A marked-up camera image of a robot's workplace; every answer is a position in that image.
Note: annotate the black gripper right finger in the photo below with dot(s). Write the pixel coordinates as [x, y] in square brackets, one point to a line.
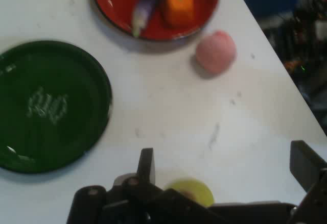
[305, 165]

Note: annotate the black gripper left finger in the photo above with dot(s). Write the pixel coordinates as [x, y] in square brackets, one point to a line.
[145, 168]

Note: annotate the purple toy eggplant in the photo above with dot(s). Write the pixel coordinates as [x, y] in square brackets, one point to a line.
[150, 2]

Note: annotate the yellow-green toy fruit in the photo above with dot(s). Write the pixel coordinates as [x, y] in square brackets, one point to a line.
[200, 189]

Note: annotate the dark equipment clutter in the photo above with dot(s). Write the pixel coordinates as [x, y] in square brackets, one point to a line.
[304, 37]

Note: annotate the green round plate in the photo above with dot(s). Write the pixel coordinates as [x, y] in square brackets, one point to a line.
[51, 81]

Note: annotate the pink toy peach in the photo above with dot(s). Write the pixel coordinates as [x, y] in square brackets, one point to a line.
[215, 53]

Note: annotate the orange toy tangerine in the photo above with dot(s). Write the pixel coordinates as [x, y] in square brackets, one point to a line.
[178, 4]

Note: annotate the red round plate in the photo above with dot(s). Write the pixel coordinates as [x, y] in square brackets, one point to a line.
[117, 2]

